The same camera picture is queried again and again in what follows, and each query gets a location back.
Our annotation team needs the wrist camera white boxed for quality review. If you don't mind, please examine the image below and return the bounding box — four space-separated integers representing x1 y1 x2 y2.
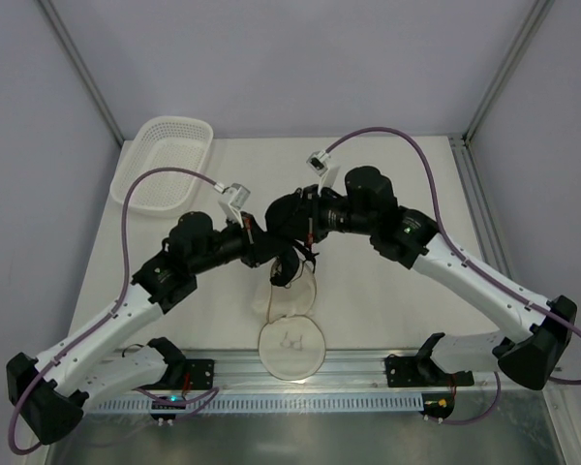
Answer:
214 183 251 227
306 150 340 194

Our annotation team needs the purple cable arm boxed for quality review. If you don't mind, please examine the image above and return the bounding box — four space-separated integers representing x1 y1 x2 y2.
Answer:
324 126 581 426
8 167 224 455

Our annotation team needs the right controller board black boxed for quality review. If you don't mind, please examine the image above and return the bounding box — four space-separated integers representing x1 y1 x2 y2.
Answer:
419 392 455 421

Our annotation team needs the aluminium frame post right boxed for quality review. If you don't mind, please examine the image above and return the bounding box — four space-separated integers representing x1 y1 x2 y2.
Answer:
462 0 555 146

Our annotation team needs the controller board black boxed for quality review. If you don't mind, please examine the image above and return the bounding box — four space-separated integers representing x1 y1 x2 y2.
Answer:
419 392 455 421
150 395 186 426

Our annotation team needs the aluminium mounting rail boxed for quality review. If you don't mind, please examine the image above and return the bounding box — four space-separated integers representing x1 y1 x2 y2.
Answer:
183 350 495 393

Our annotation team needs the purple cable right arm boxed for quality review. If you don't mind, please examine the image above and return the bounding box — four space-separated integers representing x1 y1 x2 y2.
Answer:
324 126 581 426

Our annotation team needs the slotted cable duct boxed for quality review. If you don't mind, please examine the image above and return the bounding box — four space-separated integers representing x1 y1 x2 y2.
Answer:
92 392 424 415

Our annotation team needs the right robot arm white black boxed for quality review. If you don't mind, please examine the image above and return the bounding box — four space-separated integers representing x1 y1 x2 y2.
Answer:
308 161 577 390

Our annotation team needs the left controller board black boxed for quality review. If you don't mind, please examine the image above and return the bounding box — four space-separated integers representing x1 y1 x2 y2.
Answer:
150 395 186 426

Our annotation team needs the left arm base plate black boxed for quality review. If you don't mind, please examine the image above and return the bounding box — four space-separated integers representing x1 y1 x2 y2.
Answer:
174 358 215 391

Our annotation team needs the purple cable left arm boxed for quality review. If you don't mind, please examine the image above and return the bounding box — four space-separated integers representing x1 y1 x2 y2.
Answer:
8 167 224 455

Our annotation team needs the aluminium frame post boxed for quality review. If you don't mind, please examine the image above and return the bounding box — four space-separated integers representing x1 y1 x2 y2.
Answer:
35 0 126 147
462 0 555 146

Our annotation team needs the aluminium frame post left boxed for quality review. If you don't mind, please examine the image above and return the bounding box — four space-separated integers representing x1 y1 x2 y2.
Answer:
35 0 126 147

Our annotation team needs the white perforated plastic basket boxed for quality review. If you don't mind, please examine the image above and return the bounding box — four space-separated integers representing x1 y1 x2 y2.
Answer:
109 116 214 218

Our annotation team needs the black bra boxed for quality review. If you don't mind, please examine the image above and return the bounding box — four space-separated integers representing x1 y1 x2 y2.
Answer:
264 188 317 287

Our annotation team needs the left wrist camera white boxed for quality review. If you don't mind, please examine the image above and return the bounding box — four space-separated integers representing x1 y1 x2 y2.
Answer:
214 183 251 227

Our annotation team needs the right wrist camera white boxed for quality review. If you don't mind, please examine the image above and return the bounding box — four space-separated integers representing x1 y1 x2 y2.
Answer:
306 150 340 194

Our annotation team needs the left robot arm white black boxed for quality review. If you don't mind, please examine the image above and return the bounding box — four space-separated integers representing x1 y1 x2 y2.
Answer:
6 212 288 455

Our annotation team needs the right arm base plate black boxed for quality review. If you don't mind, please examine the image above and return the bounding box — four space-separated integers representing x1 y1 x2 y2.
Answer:
383 355 474 388

